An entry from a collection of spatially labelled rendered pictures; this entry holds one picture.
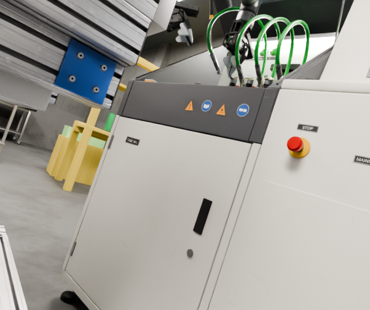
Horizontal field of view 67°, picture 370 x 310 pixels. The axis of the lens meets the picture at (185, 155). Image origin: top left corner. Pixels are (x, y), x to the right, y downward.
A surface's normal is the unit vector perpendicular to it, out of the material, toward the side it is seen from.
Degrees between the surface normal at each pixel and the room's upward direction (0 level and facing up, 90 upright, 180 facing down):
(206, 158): 90
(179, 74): 90
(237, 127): 90
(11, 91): 90
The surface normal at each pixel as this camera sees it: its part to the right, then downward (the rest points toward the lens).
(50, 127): 0.61, 0.17
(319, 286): -0.62, -0.25
